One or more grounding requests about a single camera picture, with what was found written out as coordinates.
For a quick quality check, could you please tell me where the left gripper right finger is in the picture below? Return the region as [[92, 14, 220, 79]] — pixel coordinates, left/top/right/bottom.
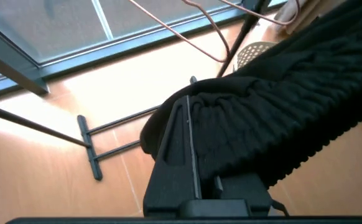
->
[[213, 172, 274, 218]]

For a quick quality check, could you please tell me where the black garment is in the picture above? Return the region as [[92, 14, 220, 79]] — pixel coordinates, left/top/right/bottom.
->
[[139, 0, 362, 189]]

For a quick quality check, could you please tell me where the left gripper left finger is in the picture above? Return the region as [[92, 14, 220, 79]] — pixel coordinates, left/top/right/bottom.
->
[[142, 95, 202, 218]]

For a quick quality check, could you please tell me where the beige curtain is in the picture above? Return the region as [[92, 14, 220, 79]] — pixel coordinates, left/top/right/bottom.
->
[[274, 0, 322, 35]]

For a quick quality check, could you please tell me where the black clothes rack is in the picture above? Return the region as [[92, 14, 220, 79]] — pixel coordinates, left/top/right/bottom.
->
[[0, 0, 272, 182]]

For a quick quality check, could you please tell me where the white laundry basket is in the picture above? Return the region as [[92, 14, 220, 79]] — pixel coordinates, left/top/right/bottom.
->
[[236, 41, 278, 71]]

